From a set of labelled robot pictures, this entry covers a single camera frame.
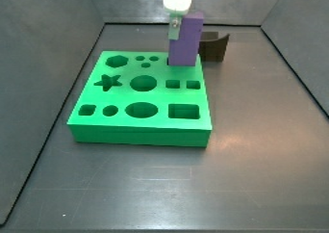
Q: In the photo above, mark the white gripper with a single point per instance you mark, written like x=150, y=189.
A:
x=176, y=6

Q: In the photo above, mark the purple arch block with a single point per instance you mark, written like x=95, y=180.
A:
x=184, y=48

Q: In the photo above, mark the dark arch block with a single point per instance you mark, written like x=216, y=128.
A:
x=213, y=47

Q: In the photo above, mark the green shape sorter block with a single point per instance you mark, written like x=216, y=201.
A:
x=139, y=101

